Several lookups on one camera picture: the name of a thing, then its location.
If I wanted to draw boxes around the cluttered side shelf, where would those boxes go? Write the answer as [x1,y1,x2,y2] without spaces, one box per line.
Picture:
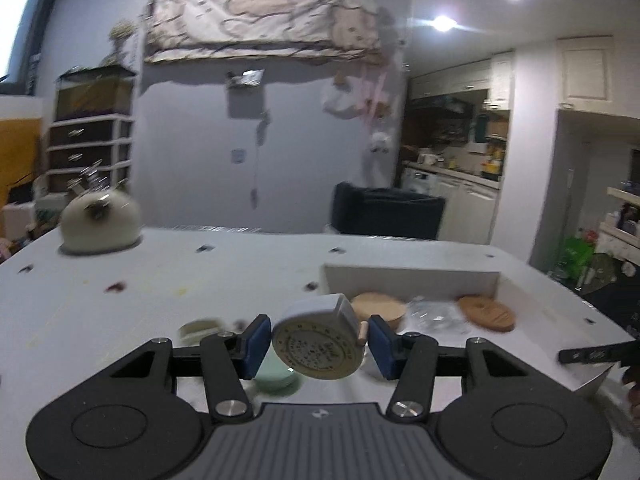
[600,185,640,261]

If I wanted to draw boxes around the black fabric chair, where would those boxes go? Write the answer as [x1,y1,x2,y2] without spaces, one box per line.
[331,181,447,241]

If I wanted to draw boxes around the white washing machine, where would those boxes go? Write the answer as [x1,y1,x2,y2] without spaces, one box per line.
[400,167,438,196]

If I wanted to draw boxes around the white kitchen base cabinet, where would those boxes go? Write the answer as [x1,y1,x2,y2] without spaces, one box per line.
[435,175,501,246]

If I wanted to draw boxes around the printed wall blanket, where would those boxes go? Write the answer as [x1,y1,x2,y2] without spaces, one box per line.
[142,0,386,66]

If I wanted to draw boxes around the white cat-shaped teapot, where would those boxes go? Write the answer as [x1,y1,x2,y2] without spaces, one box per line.
[60,185,143,255]

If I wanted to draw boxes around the green plastic bag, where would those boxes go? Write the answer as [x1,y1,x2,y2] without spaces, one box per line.
[555,235,597,282]

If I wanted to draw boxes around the white wall cabinet door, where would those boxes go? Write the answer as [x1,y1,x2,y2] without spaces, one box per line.
[556,35,616,111]

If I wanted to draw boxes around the cream round dish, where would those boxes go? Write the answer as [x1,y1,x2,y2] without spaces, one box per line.
[179,317,223,345]

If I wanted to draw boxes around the dried flower bunch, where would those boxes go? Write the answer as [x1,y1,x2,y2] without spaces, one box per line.
[107,20,138,67]

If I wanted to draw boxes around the clear plastic packet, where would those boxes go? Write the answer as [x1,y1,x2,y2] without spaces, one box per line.
[404,296,468,336]

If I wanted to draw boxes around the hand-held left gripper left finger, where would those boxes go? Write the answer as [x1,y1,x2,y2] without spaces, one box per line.
[102,314,272,422]

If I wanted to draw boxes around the person's right hand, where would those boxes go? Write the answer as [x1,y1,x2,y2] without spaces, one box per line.
[622,365,640,421]

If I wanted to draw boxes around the pale round wooden coaster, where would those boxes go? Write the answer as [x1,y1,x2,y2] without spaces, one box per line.
[350,292,407,332]

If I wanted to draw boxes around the printed cork coaster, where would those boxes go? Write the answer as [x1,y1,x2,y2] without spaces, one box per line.
[457,295,516,333]

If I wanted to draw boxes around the glass fish tank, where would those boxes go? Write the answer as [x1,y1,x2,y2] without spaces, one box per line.
[52,65,138,123]

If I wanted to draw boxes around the white drawer unit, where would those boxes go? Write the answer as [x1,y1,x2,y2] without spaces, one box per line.
[46,114,136,196]

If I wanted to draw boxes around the pink hanging ribbons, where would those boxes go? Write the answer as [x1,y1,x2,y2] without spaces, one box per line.
[360,66,392,122]

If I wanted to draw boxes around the white upper kitchen cabinets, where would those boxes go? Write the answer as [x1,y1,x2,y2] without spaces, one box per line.
[410,52,516,111]

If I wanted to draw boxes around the white hanging bag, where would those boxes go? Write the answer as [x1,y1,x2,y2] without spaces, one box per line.
[322,82,366,120]

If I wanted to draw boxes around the white box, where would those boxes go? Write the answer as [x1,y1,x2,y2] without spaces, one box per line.
[320,262,613,401]

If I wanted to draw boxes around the silver twig ornament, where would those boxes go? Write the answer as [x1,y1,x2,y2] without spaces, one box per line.
[67,160,113,198]

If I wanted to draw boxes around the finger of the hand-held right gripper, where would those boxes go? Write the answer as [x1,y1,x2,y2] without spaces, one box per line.
[558,341,640,365]

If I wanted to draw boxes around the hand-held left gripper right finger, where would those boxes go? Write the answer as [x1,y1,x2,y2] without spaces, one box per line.
[367,314,533,420]

